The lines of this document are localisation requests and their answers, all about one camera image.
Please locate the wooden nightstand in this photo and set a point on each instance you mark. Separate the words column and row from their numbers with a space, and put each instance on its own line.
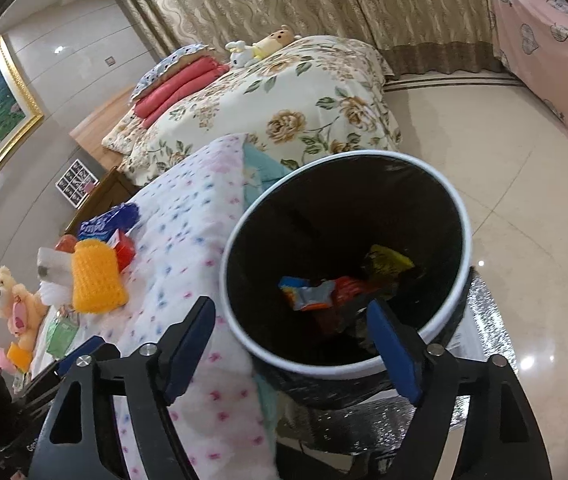
column 109, row 195

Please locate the silver foil mat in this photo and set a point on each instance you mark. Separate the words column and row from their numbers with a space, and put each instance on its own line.
column 483, row 320

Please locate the blue orange silver wrapper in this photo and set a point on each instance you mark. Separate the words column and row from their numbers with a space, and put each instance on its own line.
column 304, row 295

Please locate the beige teddy bear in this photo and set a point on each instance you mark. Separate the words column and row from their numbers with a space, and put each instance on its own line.
column 4, row 290

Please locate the red snack wrapper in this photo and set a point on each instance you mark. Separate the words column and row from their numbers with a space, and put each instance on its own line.
column 348, row 287

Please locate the white paper tissue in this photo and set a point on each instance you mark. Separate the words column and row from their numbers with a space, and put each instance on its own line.
column 54, row 262

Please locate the black white photo collage frame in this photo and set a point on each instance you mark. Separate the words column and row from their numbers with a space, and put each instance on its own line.
column 76, row 182

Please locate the blue tissue packet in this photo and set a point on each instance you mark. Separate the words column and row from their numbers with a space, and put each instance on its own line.
column 109, row 220

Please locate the blue dotted white pillow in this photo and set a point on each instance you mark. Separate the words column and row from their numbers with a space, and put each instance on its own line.
column 179, row 54

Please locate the black trash bin white rim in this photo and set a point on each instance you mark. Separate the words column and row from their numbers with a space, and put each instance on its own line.
column 314, row 220

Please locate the beige patterned curtain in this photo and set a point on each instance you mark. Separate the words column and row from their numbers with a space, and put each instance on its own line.
column 264, row 0

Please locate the coral red folded quilt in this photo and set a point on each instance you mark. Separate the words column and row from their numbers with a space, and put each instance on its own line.
column 179, row 85

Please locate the wooden headboard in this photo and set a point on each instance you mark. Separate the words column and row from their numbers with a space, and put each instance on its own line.
column 99, row 125

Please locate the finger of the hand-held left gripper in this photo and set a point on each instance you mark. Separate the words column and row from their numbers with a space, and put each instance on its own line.
column 39, row 400
column 81, row 350

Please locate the white printed paper sheet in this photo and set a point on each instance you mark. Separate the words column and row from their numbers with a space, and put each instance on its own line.
column 458, row 342

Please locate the yellow knitted sponge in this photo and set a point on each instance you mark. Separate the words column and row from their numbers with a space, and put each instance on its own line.
column 96, row 280

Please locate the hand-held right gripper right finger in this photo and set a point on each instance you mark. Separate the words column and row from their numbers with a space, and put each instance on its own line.
column 393, row 350

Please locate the white plush rabbit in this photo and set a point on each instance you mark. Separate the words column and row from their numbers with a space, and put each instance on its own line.
column 241, row 55

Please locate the green bottle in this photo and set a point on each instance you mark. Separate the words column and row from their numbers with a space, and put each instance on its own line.
column 61, row 335

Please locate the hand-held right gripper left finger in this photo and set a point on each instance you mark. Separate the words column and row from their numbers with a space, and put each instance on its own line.
column 189, row 355

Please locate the pink heart print cloth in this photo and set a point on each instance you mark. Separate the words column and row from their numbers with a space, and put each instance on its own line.
column 538, row 50

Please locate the small orange block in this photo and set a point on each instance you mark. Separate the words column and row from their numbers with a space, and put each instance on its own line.
column 19, row 357

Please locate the yellow plush bear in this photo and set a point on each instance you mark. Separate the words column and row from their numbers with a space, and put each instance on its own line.
column 274, row 40

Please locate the floral quilt bed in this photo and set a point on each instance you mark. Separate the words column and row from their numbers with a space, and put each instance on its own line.
column 289, row 100

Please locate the white dotted blanket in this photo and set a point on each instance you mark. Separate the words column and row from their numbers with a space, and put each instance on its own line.
column 179, row 220

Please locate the orange jelly cup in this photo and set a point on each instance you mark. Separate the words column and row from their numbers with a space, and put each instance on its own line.
column 65, row 243

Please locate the yellow snack wrapper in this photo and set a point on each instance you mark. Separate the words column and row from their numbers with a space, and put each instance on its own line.
column 388, row 257

